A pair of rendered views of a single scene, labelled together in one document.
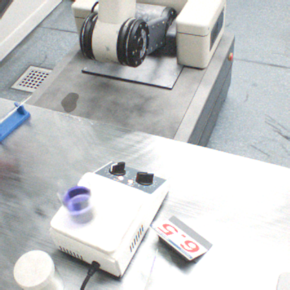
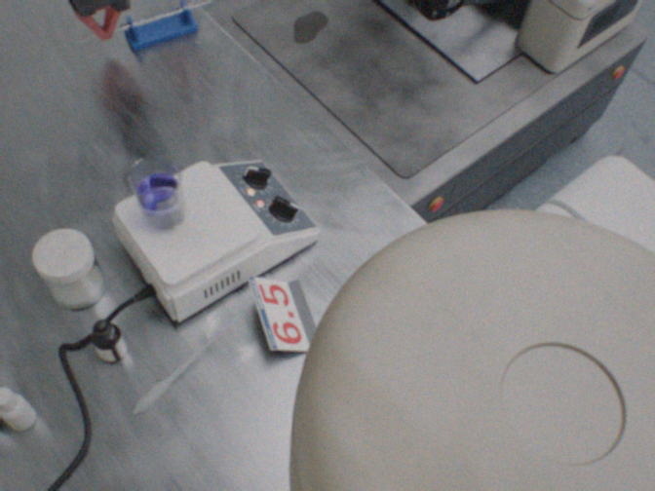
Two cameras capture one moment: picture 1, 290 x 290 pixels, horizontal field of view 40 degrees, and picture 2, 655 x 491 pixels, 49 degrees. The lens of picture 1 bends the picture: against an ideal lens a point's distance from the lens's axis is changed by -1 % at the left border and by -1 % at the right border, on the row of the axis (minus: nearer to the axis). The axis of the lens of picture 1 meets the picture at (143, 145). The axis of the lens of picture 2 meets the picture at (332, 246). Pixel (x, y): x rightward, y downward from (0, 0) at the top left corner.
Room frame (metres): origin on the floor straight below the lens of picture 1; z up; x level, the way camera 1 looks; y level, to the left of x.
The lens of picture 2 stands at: (0.01, -0.17, 1.50)
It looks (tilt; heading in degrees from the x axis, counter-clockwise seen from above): 59 degrees down; 15
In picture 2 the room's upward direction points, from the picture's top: 8 degrees clockwise
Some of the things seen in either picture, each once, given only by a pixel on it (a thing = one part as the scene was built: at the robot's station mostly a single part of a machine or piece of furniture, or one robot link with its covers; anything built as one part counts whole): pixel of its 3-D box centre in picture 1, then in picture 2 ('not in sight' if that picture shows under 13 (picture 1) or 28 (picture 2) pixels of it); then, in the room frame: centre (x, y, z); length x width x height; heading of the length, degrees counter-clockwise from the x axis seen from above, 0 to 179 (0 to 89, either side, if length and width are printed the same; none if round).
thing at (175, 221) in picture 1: (180, 235); (286, 312); (0.33, -0.04, 0.77); 0.09 x 0.06 x 0.04; 41
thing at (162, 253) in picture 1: (155, 264); (230, 331); (0.29, 0.00, 0.76); 0.06 x 0.06 x 0.02
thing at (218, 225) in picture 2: (98, 210); (188, 221); (0.37, 0.08, 0.83); 0.12 x 0.12 x 0.01; 58
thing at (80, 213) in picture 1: (79, 201); (161, 198); (0.36, 0.11, 0.87); 0.06 x 0.05 x 0.08; 47
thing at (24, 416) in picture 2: not in sight; (13, 407); (0.13, 0.16, 0.79); 0.03 x 0.03 x 0.07
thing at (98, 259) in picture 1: (110, 211); (211, 231); (0.39, 0.07, 0.79); 0.22 x 0.13 x 0.08; 148
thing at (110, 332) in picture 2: not in sight; (106, 337); (0.23, 0.11, 0.78); 0.03 x 0.03 x 0.07
